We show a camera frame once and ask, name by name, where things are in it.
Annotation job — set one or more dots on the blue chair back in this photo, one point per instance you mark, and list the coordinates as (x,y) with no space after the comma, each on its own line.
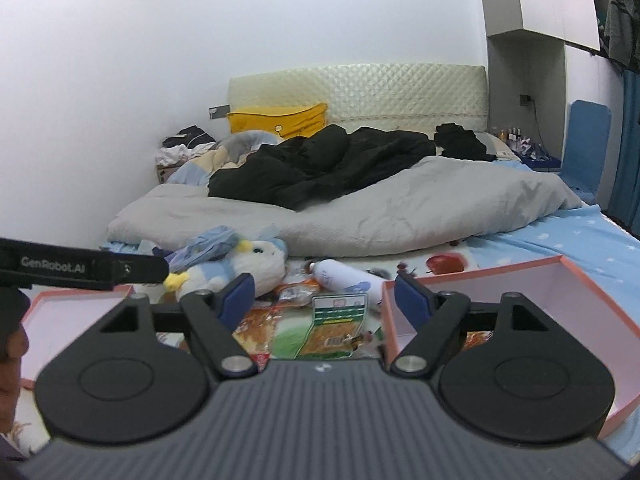
(585,145)

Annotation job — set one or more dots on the white blue plush penguin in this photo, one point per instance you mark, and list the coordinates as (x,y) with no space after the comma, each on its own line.
(255,265)

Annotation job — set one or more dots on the pastel blue yellow quilt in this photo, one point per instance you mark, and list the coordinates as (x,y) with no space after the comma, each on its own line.
(220,160)

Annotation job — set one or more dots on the fruit print bed sheet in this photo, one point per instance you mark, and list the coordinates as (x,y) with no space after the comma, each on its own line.
(550,230)

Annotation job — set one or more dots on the green snack packet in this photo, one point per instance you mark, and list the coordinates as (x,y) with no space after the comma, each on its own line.
(332,330)

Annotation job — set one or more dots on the blue bedside tray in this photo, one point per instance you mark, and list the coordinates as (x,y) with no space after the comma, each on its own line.
(542,160)

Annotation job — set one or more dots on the red white snack packet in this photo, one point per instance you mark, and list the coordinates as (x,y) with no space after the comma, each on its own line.
(257,331)

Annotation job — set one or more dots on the orange clear snack packet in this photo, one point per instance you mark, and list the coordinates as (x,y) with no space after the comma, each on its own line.
(297,294)

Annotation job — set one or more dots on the grey wall cabinet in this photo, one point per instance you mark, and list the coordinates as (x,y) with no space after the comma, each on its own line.
(535,5)

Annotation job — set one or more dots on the blue curtain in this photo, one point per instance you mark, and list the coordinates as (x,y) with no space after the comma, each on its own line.
(627,160)

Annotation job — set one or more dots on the white bottle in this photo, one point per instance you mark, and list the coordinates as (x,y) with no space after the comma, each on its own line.
(345,277)

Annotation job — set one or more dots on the cream quilted headboard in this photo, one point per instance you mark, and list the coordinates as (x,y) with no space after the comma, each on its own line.
(375,90)

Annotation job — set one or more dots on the pile of clothes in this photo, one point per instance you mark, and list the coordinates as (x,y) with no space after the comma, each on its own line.
(185,145)

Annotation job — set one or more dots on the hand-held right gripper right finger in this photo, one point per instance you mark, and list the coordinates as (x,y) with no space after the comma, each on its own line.
(412,301)

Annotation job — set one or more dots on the pink cardboard box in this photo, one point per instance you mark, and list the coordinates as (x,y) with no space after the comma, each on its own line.
(590,320)

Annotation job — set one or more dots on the grey blanket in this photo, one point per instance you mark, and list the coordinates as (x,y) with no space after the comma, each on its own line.
(400,210)

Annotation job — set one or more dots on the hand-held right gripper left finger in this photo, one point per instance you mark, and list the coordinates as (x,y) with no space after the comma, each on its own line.
(237,299)

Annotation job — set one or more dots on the beige pillow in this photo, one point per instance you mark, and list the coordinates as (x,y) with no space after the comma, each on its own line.
(502,147)

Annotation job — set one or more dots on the small black garment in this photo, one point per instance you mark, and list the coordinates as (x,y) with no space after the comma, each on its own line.
(462,142)

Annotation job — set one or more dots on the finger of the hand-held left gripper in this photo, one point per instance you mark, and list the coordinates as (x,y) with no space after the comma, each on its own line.
(145,270)

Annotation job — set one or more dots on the person's left hand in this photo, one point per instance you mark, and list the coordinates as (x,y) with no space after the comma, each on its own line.
(11,367)

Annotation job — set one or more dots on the yellow pillow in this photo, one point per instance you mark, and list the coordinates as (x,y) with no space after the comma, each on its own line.
(280,120)

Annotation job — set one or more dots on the pink box lid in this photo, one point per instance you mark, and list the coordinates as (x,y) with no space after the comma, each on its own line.
(65,320)

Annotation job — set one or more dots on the grey striped hanging jacket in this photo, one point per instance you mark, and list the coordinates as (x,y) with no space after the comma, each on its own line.
(622,15)

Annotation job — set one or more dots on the grey wall switch panel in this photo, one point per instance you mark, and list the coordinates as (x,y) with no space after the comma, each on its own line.
(219,111)

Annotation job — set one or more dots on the black clothing pile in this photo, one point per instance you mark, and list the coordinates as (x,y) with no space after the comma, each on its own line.
(325,165)

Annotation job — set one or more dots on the black wall outlet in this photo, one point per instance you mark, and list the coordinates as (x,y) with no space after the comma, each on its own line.
(526,99)

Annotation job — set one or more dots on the blue patterned cloth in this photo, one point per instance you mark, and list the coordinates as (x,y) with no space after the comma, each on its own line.
(205,247)

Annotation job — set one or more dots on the row of cosmetic bottles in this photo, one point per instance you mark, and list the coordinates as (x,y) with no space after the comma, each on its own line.
(512,137)

